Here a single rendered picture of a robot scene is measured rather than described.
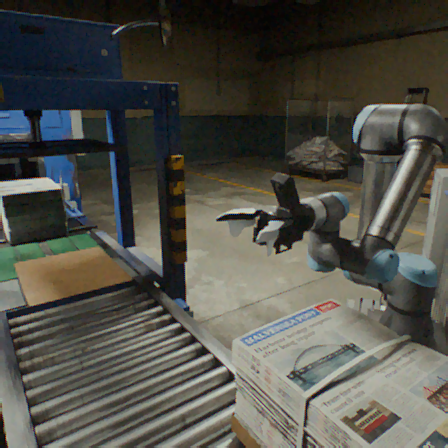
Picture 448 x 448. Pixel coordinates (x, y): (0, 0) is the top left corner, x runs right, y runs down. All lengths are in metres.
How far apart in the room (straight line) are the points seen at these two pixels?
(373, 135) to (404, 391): 0.66
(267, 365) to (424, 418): 0.24
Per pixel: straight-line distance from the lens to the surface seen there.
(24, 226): 2.17
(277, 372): 0.67
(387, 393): 0.67
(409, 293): 1.13
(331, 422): 0.61
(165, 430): 0.92
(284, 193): 0.76
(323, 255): 0.92
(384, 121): 1.08
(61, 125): 3.74
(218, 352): 1.10
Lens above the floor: 1.45
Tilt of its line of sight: 17 degrees down
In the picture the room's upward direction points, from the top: straight up
